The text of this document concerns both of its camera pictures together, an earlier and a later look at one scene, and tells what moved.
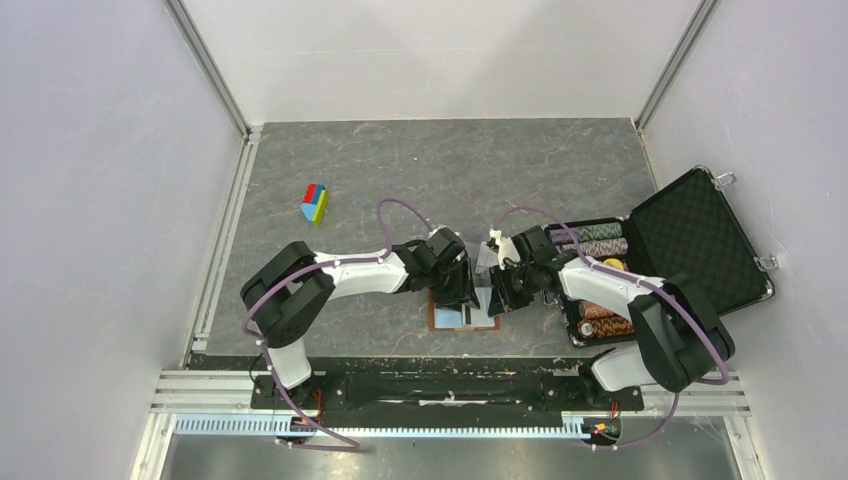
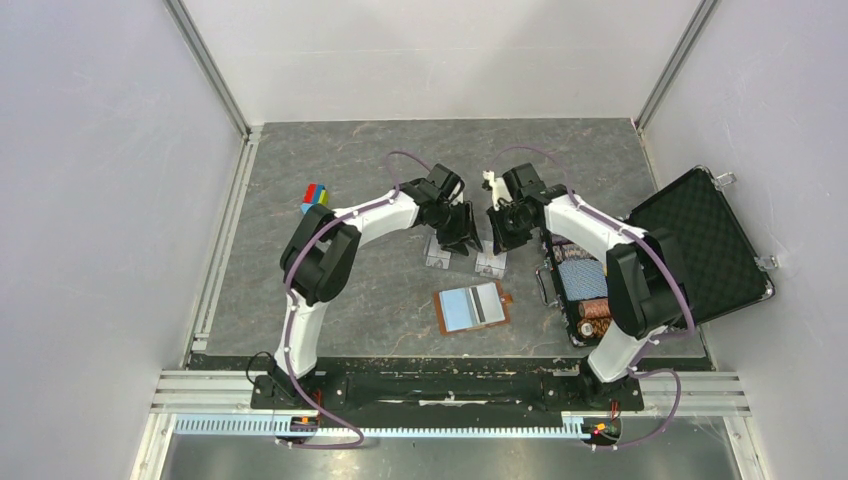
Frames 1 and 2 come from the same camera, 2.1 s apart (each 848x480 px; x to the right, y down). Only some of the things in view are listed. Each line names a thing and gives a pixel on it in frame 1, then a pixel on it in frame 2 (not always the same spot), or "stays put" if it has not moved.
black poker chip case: [687, 230] stays put
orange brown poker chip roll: [590, 309] stays put
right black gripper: [502, 299] -> [503, 241]
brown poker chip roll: [596, 327] stays put
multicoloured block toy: [314, 204] stays put
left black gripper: [463, 291] -> [464, 233]
